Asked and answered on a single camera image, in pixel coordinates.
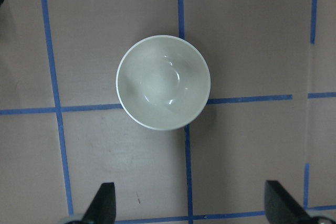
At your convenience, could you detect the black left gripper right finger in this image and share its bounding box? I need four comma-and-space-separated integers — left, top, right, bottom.
264, 180, 315, 224

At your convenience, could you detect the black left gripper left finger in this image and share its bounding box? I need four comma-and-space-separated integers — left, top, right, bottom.
81, 183, 116, 224

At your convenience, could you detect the beige ceramic bowl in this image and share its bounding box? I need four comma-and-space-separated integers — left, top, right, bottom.
115, 35, 211, 131

